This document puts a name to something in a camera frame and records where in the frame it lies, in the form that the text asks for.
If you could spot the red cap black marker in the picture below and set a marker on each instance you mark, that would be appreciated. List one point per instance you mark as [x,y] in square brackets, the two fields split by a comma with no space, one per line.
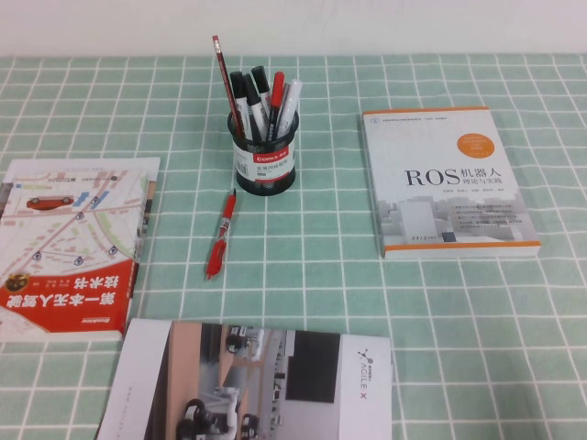
[278,89]

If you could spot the black mesh pen holder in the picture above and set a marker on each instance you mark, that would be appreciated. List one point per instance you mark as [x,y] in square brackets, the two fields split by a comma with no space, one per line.
[275,183]

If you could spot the red retractable gel pen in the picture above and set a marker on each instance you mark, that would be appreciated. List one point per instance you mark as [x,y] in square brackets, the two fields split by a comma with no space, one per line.
[224,220]

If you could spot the grey transparent pen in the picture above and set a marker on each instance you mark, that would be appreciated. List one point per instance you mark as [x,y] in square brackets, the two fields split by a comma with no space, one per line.
[285,98]

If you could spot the white grey cap pen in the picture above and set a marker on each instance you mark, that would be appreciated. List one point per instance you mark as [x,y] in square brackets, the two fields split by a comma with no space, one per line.
[293,94]

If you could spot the green white grid tablecloth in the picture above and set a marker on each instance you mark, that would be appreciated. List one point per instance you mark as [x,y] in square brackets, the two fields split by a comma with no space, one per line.
[321,275]

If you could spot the black cap white marker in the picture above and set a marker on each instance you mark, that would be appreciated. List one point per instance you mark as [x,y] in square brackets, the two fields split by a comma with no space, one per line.
[250,94]
[259,78]
[236,84]

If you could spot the white ROS robotics book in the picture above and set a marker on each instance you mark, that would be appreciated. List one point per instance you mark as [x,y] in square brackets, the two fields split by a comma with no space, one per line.
[449,183]

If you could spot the red pencil with eraser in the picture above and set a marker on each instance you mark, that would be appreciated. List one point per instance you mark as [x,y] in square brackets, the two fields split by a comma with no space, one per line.
[223,69]

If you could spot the white AgileX brochure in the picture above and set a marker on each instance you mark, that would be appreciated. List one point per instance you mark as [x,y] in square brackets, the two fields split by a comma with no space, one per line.
[229,389]

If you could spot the red map cover book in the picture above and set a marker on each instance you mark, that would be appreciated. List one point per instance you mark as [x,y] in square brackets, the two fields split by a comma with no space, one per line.
[69,275]

